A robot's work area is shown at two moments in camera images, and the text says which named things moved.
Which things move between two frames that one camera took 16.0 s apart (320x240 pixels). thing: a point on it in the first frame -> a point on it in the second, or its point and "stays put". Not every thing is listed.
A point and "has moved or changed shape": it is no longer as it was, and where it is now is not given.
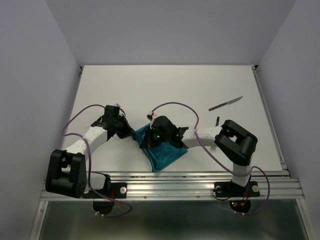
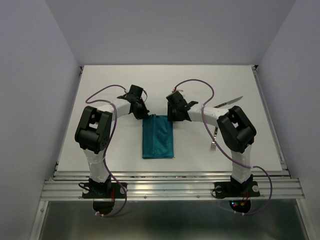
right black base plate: [231, 189] stays put
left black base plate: [115, 190] stays put
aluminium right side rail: [281, 156] stays put
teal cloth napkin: [160, 156] has moved or changed shape
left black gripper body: [123, 129] -> [141, 111]
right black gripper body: [154, 138] -> [172, 115]
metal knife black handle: [228, 103] stays put
